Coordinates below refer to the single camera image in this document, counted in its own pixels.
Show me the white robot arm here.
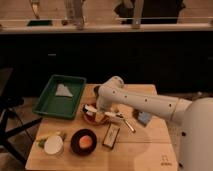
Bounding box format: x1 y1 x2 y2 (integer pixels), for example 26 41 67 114
94 76 213 171

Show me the small rectangular box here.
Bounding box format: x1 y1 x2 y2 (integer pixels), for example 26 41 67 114
102 124 120 149

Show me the dark metal cup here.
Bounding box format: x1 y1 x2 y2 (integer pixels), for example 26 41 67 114
93 86 100 98

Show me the orange fruit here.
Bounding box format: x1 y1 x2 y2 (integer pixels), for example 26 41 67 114
79 135 92 148

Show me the black bowl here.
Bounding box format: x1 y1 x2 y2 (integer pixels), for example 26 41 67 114
70 129 97 156

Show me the metal spoon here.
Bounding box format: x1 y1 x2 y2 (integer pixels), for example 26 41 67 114
116 114 136 133

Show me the brown and blue sponge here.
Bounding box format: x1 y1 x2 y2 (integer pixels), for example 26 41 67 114
133 110 152 126

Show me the grey folded cloth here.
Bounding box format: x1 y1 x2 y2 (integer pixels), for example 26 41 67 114
55 84 73 97

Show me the green plastic tray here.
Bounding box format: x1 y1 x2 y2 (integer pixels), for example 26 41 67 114
33 75 86 120

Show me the white round lid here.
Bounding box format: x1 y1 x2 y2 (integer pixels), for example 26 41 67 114
44 135 63 155

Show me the black chair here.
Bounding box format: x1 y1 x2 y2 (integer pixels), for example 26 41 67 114
0 68 41 164

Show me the dark counter with rail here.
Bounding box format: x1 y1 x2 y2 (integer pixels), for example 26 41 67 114
0 20 213 96

